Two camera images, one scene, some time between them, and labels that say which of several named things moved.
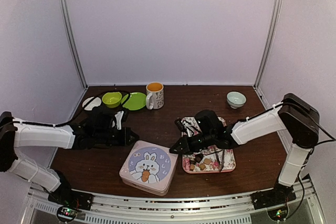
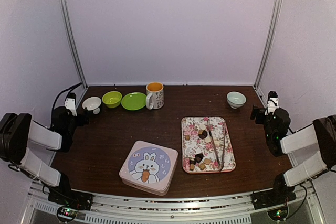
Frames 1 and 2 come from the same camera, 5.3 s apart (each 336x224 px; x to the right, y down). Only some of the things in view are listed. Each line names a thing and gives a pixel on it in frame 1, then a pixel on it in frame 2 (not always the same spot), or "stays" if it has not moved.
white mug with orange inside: (155, 95) stays
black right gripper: (187, 148) to (260, 111)
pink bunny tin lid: (149, 164) stays
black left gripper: (126, 131) to (81, 121)
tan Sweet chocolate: (207, 161) stays
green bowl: (112, 99) stays
